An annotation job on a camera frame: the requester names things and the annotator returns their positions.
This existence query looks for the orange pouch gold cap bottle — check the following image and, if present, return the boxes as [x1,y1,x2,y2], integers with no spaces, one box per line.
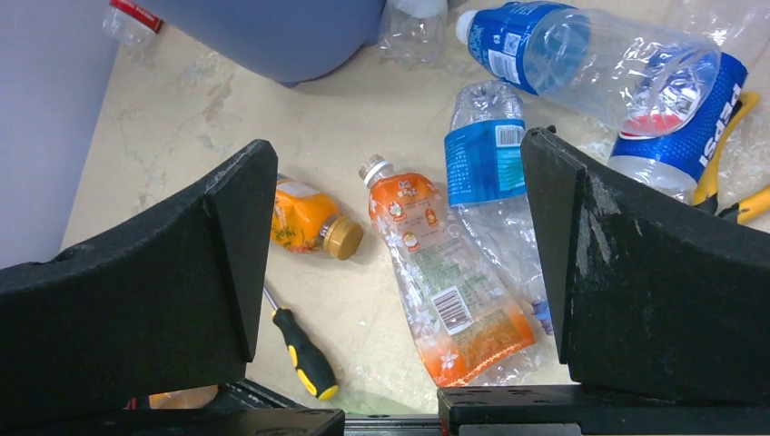
[271,174,364,261]

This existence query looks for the orange floral label bottle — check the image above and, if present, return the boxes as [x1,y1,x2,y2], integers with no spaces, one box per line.
[359,154,538,387]

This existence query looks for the crushed blue label bottle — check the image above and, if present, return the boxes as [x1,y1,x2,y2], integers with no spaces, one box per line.
[444,80,554,335]

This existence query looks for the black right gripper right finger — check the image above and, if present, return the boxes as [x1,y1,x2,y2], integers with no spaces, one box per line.
[521,128,769,403]

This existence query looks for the small Pepsi bottle by bin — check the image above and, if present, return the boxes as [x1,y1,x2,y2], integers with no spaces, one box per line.
[379,0,449,68]

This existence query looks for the black yellow screwdriver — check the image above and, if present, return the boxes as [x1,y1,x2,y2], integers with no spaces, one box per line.
[262,286,339,401]

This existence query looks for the Pocari Sweat blue bottle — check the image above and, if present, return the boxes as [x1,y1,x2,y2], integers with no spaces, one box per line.
[455,1,721,137]

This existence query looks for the yellow handled pliers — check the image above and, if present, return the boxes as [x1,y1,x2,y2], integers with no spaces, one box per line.
[692,92,769,225]

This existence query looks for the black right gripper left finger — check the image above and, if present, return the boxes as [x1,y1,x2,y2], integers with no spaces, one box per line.
[1,140,278,431]

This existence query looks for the blue plastic bin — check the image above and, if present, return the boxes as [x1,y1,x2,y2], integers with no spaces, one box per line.
[139,0,385,87]

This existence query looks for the large Pepsi bottle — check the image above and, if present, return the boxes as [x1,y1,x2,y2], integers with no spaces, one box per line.
[607,54,748,203]

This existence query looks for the red label clear bottle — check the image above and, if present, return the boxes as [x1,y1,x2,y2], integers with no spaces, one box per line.
[103,0,163,50]

